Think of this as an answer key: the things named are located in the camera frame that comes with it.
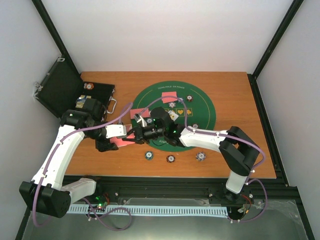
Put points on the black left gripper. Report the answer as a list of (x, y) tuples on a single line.
[(105, 145)]

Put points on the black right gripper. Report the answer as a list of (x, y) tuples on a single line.
[(140, 138)]

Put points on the red playing card deck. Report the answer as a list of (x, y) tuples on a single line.
[(120, 142)]

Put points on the red card seat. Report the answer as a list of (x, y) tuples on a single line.
[(139, 111), (169, 96)]

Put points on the white blue 10 chip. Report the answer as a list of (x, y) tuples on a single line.
[(172, 104)]

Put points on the blue 50 chip stack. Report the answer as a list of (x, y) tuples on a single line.
[(148, 155)]

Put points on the brown 100 chip stack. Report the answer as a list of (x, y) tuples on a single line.
[(170, 158)]

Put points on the purple white chip stack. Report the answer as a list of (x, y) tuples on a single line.
[(200, 156)]

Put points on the face up community card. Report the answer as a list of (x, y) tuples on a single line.
[(173, 115)]

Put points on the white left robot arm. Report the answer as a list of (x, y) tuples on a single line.
[(45, 193)]

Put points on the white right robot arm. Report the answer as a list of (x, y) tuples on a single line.
[(238, 150)]

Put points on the yellow playing card box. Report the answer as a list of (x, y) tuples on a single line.
[(128, 127)]

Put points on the round green poker mat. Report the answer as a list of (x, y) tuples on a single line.
[(200, 111)]

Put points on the blue chips in case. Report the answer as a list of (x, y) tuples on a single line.
[(81, 101)]

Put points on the brown chips in case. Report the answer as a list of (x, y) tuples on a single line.
[(88, 86)]

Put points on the black poker chip case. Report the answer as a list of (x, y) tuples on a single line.
[(61, 87)]

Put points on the black aluminium frame rail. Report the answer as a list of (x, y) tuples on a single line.
[(116, 189)]

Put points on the silver case handle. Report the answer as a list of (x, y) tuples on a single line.
[(114, 105)]

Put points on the light blue cable duct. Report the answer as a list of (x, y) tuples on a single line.
[(164, 211)]

